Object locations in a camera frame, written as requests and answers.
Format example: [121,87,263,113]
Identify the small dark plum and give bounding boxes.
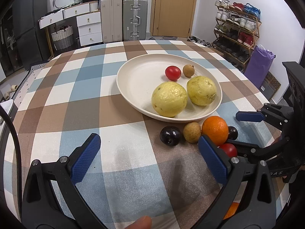
[228,126,238,140]

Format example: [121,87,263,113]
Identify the large orange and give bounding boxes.
[202,116,229,146]

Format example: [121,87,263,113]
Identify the large dark plum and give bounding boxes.
[159,126,182,146]

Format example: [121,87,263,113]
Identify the left hand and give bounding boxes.
[125,216,152,229]

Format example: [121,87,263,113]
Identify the small orange tangerine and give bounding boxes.
[223,202,239,220]

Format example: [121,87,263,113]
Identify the purple bag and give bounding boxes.
[244,44,276,88]

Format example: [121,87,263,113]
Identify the brown longan on table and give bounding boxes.
[183,122,202,144]

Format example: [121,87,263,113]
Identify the yellow guava right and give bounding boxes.
[187,76,217,106]

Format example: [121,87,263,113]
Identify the yellow guava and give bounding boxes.
[187,76,217,106]
[151,82,188,117]

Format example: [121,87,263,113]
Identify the wooden shoe rack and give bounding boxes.
[212,0,261,72]

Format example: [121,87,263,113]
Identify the yellow guava left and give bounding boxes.
[151,82,188,117]

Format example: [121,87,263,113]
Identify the brown longan in plate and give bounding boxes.
[182,64,195,78]

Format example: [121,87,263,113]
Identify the red cherry tomato in plate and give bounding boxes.
[165,66,181,81]

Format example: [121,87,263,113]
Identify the checkered tablecloth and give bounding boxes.
[14,40,280,228]

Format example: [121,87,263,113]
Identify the cream round plate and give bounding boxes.
[116,54,223,123]

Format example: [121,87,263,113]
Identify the wooden door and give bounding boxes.
[150,0,197,38]

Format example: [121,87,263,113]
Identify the woven laundry basket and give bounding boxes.
[51,26,75,50]

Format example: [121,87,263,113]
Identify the silver suitcase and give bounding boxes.
[123,0,148,41]

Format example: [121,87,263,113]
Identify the beige suitcase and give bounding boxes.
[100,0,123,43]

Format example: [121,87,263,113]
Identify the white drawer cabinet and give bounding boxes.
[38,1,103,46]

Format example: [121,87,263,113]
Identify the black refrigerator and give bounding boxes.
[12,0,51,70]

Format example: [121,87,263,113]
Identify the black cable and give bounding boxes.
[0,104,23,220]

